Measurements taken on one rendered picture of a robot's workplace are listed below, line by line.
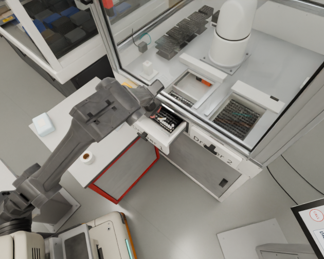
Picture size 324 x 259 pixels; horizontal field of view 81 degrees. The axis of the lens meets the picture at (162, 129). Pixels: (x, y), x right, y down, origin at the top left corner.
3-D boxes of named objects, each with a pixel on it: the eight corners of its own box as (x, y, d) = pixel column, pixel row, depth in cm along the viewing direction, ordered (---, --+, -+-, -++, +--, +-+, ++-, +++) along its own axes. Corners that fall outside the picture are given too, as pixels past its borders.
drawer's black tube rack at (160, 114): (171, 135, 108) (170, 130, 102) (148, 119, 115) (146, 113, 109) (194, 110, 116) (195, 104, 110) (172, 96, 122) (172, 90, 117)
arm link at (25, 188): (5, 199, 54) (20, 212, 55) (20, 182, 50) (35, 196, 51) (33, 180, 63) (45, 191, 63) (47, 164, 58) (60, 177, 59)
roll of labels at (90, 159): (82, 165, 110) (79, 163, 107) (83, 154, 114) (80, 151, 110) (94, 163, 110) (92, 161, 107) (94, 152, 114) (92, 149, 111)
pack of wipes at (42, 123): (56, 130, 124) (52, 126, 120) (41, 137, 121) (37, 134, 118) (49, 115, 130) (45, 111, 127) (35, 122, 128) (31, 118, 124)
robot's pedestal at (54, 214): (53, 235, 161) (-30, 230, 96) (34, 211, 172) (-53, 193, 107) (81, 205, 172) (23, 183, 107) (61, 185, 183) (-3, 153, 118)
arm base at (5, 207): (-3, 192, 59) (-5, 234, 53) (6, 180, 56) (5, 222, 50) (29, 191, 66) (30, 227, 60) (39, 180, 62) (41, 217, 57)
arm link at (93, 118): (71, 88, 30) (115, 134, 32) (117, 72, 42) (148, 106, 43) (8, 188, 54) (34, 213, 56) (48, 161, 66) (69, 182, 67)
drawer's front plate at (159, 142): (167, 155, 104) (166, 146, 95) (130, 126, 115) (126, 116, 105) (169, 153, 105) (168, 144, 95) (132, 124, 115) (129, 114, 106)
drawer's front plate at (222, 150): (234, 169, 98) (240, 161, 88) (189, 137, 109) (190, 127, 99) (236, 166, 98) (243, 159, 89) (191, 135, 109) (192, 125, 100)
